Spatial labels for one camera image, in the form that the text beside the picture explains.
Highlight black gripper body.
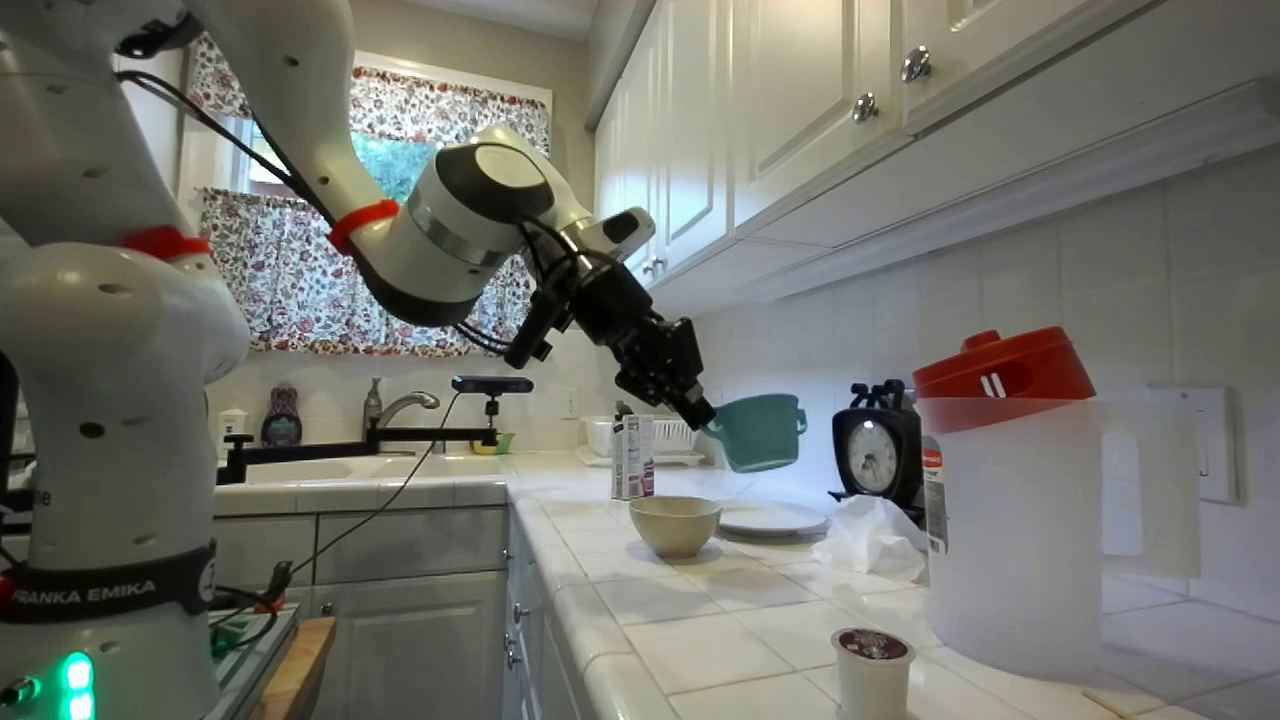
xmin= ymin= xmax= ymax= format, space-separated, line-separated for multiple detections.
xmin=573 ymin=259 xmax=712 ymax=409

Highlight blue cup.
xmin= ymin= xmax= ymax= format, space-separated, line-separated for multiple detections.
xmin=703 ymin=394 xmax=811 ymax=476

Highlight beige ceramic bowl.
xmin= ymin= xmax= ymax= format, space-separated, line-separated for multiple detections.
xmin=628 ymin=494 xmax=725 ymax=560

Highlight white dish container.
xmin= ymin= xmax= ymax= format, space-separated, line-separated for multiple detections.
xmin=582 ymin=411 xmax=712 ymax=468

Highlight crumpled white plastic bag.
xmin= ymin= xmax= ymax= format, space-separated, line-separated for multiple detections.
xmin=803 ymin=494 xmax=945 ymax=604

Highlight white upper cabinets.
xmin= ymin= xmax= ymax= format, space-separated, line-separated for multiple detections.
xmin=590 ymin=0 xmax=1280 ymax=327

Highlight white cabinets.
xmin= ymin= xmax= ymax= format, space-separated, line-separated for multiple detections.
xmin=590 ymin=0 xmax=1280 ymax=327
xmin=213 ymin=497 xmax=595 ymax=720

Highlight chrome faucet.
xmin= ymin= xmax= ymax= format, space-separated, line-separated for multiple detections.
xmin=357 ymin=373 xmax=443 ymax=449

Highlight floral window valance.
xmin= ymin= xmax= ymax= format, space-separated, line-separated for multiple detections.
xmin=182 ymin=37 xmax=558 ymax=158

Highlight clear pitcher with red lid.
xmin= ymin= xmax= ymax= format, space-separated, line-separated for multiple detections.
xmin=912 ymin=326 xmax=1203 ymax=686

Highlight white lower cabinets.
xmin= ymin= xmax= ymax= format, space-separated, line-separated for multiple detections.
xmin=213 ymin=497 xmax=595 ymax=720

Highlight floral cafe curtain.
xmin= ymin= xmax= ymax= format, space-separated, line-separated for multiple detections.
xmin=196 ymin=183 xmax=539 ymax=359

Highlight dark soap dispenser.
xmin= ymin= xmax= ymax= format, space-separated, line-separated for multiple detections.
xmin=256 ymin=383 xmax=309 ymax=449

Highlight wooden table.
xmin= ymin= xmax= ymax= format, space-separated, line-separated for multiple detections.
xmin=243 ymin=611 xmax=342 ymax=720

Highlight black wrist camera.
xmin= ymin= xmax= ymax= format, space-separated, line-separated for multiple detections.
xmin=499 ymin=255 xmax=592 ymax=376

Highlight black stereo camera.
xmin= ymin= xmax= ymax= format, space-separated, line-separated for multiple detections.
xmin=449 ymin=373 xmax=535 ymax=399

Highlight black cable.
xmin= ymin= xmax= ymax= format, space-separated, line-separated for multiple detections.
xmin=276 ymin=394 xmax=464 ymax=593

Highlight white wall outlet plate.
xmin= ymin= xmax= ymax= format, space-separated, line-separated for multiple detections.
xmin=1146 ymin=383 xmax=1241 ymax=510

